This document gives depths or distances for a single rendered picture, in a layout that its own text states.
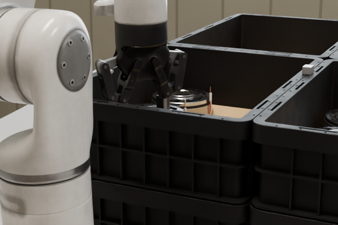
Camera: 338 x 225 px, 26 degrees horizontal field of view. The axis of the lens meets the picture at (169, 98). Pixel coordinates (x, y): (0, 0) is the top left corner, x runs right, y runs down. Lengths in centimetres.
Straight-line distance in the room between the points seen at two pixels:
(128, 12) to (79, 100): 33
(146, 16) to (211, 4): 207
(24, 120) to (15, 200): 98
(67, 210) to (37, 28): 18
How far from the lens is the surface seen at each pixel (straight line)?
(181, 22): 312
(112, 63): 103
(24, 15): 69
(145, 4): 100
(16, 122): 168
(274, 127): 87
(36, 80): 66
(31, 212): 72
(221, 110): 128
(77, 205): 72
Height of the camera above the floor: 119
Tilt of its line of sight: 16 degrees down
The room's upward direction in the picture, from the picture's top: straight up
